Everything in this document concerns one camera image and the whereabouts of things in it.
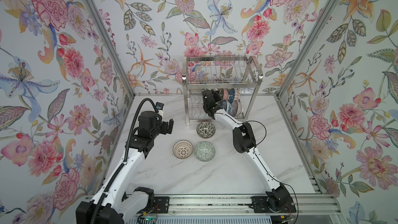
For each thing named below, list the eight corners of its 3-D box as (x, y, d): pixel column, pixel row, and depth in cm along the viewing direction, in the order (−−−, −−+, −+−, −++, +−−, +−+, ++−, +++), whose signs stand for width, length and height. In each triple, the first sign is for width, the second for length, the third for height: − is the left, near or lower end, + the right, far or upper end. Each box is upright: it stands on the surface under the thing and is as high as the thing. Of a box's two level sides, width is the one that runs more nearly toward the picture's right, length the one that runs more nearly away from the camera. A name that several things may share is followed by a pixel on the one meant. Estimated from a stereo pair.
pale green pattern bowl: (194, 162, 89) (194, 159, 86) (194, 144, 96) (194, 141, 93) (215, 162, 89) (215, 159, 86) (214, 144, 96) (214, 141, 93)
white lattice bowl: (172, 159, 90) (171, 155, 86) (174, 143, 97) (173, 139, 93) (192, 159, 90) (192, 155, 86) (193, 143, 97) (193, 139, 93)
